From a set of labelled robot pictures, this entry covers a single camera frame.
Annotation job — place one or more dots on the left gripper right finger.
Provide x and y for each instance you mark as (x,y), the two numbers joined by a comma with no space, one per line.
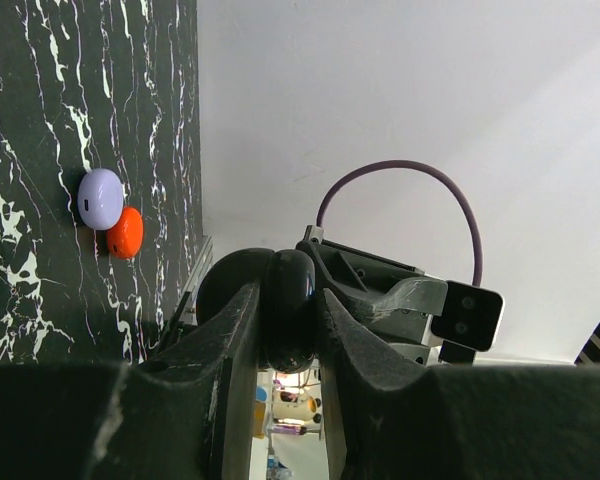
(386,417)

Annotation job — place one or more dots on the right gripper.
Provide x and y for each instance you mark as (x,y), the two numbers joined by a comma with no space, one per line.
(396,302)

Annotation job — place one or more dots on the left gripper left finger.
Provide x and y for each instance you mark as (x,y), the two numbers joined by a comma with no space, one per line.
(186,414)

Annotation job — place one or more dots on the black earbud charging case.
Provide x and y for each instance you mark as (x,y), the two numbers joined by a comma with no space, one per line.
(287,289)

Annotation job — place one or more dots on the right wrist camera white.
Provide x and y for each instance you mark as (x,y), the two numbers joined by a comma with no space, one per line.
(468,323)

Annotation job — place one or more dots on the aluminium frame rail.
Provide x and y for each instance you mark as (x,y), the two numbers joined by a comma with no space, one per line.
(184,320)

